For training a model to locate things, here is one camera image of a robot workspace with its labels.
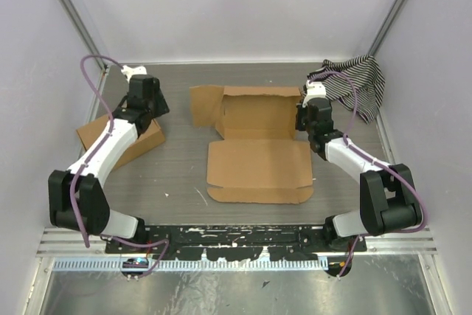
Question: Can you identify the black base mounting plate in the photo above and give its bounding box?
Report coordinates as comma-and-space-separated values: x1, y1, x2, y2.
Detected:
102, 224, 354, 262

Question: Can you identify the grey slotted cable duct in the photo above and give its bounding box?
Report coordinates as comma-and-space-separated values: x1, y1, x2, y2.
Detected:
52, 256, 329, 273

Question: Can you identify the striped black white cloth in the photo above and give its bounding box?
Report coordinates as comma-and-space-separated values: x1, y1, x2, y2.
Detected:
308, 55, 386, 124

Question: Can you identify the aluminium front frame rail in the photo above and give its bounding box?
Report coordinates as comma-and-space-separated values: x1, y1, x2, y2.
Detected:
37, 228, 437, 257

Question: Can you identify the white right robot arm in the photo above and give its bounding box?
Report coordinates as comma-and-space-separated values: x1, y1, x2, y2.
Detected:
296, 98, 426, 252

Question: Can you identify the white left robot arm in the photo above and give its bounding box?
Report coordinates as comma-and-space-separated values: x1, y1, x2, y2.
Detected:
48, 74, 170, 254

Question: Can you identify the brown cardboard box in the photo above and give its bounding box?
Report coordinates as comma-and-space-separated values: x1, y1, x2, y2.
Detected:
76, 115, 165, 170
190, 85, 313, 204

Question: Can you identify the folded brown cardboard box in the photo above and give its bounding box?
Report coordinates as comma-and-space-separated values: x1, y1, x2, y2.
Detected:
76, 115, 165, 170

